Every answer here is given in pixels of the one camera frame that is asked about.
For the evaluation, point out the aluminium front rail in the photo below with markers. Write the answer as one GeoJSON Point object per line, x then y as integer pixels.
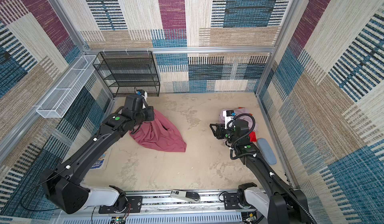
{"type": "Point", "coordinates": [158, 207]}

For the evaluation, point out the black wire shelf rack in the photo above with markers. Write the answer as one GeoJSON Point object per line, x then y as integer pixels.
{"type": "Point", "coordinates": [125, 72]}

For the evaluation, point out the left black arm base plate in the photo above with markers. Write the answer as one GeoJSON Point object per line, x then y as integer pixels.
{"type": "Point", "coordinates": [133, 205]}

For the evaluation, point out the light pink cloth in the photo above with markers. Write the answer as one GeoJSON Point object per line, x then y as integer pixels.
{"type": "Point", "coordinates": [221, 119]}

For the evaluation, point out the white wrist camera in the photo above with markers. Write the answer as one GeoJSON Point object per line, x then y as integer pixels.
{"type": "Point", "coordinates": [228, 116]}
{"type": "Point", "coordinates": [141, 92]}

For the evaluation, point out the red cloth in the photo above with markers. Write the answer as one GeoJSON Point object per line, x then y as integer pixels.
{"type": "Point", "coordinates": [252, 135]}

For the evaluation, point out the grey handheld scanner device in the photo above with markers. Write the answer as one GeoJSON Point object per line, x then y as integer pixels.
{"type": "Point", "coordinates": [192, 197]}

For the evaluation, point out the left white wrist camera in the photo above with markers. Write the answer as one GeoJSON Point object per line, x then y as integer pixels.
{"type": "Point", "coordinates": [141, 92]}

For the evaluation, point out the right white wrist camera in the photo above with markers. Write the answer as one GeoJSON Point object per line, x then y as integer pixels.
{"type": "Point", "coordinates": [228, 116]}

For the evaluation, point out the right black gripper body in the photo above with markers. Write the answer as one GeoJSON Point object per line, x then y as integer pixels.
{"type": "Point", "coordinates": [227, 134]}

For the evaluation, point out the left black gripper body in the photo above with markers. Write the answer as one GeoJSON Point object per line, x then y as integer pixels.
{"type": "Point", "coordinates": [148, 115]}

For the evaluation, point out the white wire mesh basket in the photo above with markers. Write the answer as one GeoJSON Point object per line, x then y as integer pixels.
{"type": "Point", "coordinates": [60, 99]}

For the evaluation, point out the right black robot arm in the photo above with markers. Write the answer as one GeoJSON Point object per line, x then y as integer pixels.
{"type": "Point", "coordinates": [278, 202]}

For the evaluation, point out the maroon cloth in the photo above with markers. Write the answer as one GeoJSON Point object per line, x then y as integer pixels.
{"type": "Point", "coordinates": [160, 135]}

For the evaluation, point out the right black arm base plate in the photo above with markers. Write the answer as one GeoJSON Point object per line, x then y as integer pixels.
{"type": "Point", "coordinates": [234, 201]}

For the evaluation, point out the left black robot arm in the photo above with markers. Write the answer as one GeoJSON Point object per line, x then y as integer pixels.
{"type": "Point", "coordinates": [62, 186]}

